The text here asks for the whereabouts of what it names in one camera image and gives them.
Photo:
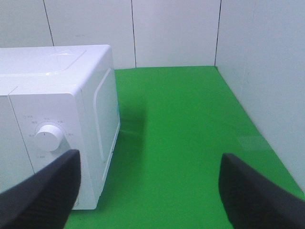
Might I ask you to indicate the white microwave oven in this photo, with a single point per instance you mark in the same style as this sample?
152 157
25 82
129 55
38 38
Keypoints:
74 89

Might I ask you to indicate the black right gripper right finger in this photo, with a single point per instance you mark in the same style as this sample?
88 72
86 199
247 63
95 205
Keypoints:
251 201

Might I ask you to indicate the upper white microwave knob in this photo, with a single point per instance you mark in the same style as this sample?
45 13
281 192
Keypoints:
48 138

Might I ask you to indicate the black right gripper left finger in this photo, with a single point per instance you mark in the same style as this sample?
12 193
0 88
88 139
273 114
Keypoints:
44 200

